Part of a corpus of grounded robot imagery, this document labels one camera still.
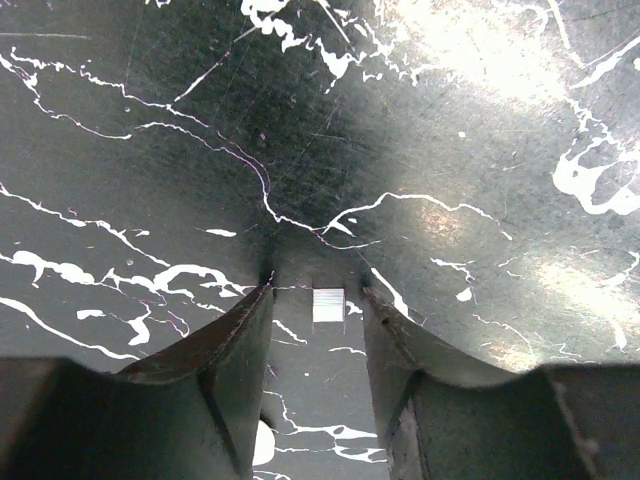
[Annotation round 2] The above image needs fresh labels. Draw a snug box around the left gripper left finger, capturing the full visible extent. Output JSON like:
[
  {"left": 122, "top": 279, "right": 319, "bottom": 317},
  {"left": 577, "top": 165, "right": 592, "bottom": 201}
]
[{"left": 1, "top": 284, "right": 273, "bottom": 479}]

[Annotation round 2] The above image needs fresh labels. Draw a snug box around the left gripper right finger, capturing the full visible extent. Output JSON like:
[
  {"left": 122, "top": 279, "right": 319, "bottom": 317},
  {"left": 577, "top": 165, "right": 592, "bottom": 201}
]
[{"left": 363, "top": 287, "right": 639, "bottom": 479}]

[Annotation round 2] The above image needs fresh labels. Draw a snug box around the silver staple strip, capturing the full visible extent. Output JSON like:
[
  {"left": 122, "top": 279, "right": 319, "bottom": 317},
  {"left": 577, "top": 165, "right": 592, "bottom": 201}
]
[{"left": 312, "top": 288, "right": 346, "bottom": 323}]

